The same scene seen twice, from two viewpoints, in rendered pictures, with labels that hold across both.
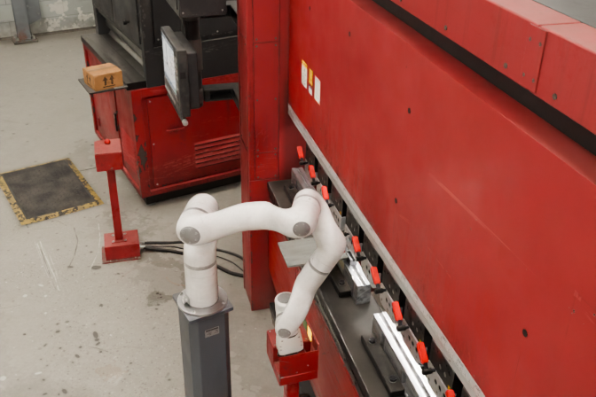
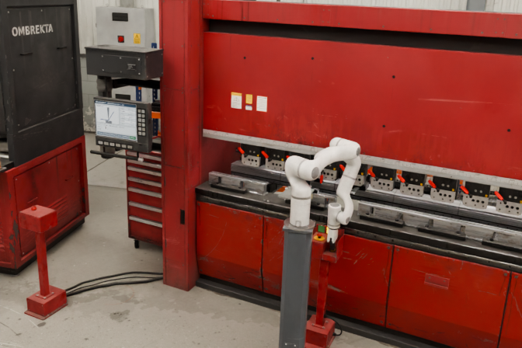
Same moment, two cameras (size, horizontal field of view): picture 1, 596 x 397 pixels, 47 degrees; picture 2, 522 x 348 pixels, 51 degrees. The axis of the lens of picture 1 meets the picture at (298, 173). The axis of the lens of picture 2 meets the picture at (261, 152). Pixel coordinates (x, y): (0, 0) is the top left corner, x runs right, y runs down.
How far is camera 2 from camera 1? 2.89 m
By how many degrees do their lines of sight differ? 46
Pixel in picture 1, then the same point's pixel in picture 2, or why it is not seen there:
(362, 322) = not seen: hidden behind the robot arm
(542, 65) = (506, 26)
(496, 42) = (473, 26)
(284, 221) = (350, 150)
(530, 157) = (500, 62)
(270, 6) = (196, 65)
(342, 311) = not seen: hidden behind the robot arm
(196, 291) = (307, 214)
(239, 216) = (327, 156)
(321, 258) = (355, 170)
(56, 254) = not seen: outside the picture
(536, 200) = (506, 76)
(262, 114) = (193, 139)
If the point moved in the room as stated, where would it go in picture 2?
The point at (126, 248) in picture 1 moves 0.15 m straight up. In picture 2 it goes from (57, 298) to (56, 280)
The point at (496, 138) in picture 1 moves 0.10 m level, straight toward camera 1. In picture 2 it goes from (475, 63) to (488, 65)
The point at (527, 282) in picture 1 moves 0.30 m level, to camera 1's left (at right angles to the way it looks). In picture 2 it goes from (506, 109) to (488, 116)
